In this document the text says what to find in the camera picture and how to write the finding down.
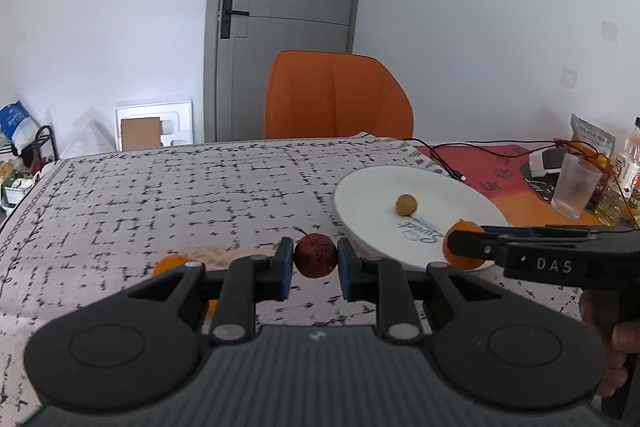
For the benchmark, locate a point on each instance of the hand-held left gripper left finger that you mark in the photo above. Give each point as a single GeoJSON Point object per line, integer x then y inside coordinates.
{"type": "Point", "coordinates": [283, 268]}

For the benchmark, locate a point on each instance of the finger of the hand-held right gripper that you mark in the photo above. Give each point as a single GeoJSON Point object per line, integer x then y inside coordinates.
{"type": "Point", "coordinates": [525, 232]}
{"type": "Point", "coordinates": [470, 246]}

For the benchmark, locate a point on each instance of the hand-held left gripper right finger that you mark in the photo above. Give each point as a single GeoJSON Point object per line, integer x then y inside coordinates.
{"type": "Point", "coordinates": [345, 269]}

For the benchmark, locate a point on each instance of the orange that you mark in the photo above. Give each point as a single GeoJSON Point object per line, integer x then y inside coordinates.
{"type": "Point", "coordinates": [170, 265]}
{"type": "Point", "coordinates": [460, 265]}

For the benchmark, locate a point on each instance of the small dark red apple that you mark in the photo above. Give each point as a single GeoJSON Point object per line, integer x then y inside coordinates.
{"type": "Point", "coordinates": [315, 255]}

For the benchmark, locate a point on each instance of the white plate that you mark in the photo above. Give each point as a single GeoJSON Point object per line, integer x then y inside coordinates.
{"type": "Point", "coordinates": [400, 184]}

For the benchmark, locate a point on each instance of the person's right hand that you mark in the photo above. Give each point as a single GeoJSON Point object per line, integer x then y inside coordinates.
{"type": "Point", "coordinates": [600, 312]}

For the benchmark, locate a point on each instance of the black round pad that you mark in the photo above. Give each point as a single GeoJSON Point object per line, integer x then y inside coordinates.
{"type": "Point", "coordinates": [537, 187]}

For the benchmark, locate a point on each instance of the clear plastic cup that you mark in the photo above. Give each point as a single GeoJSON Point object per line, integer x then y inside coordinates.
{"type": "Point", "coordinates": [575, 187]}

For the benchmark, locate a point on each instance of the yellow oil bottle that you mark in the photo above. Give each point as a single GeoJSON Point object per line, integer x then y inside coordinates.
{"type": "Point", "coordinates": [610, 207]}

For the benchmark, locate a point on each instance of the white small device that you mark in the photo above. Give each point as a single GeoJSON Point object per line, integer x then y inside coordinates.
{"type": "Point", "coordinates": [545, 161]}

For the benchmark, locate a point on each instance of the small yellow-brown fruit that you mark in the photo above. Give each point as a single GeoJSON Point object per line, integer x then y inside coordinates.
{"type": "Point", "coordinates": [406, 204]}

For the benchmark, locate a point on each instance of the red and orange table mat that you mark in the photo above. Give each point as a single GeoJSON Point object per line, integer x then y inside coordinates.
{"type": "Point", "coordinates": [490, 162]}

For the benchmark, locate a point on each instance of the printed snack bag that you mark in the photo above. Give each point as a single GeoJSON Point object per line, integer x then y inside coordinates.
{"type": "Point", "coordinates": [592, 134]}

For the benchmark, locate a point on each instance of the clear bottle with white cap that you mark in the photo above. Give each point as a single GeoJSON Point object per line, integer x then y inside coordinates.
{"type": "Point", "coordinates": [631, 162]}

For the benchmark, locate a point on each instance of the black-and-white patterned tablecloth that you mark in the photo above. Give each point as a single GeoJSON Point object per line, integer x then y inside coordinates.
{"type": "Point", "coordinates": [175, 197]}

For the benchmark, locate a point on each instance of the orange chair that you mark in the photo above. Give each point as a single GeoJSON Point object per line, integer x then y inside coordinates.
{"type": "Point", "coordinates": [335, 92]}

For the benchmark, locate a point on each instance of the white foam packaging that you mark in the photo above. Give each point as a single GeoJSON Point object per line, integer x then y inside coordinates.
{"type": "Point", "coordinates": [175, 112]}

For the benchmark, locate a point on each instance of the brown cardboard piece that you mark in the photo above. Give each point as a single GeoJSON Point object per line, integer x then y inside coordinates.
{"type": "Point", "coordinates": [140, 134]}

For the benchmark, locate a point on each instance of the clear plastic bag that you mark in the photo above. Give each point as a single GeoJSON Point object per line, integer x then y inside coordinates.
{"type": "Point", "coordinates": [92, 134]}

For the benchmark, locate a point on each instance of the black shoe rack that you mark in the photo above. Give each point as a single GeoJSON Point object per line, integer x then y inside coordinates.
{"type": "Point", "coordinates": [45, 142]}

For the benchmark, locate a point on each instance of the blue and white bag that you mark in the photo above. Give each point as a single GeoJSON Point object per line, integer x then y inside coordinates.
{"type": "Point", "coordinates": [17, 124]}

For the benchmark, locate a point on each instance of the white wall socket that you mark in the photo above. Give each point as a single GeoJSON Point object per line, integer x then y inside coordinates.
{"type": "Point", "coordinates": [569, 78]}

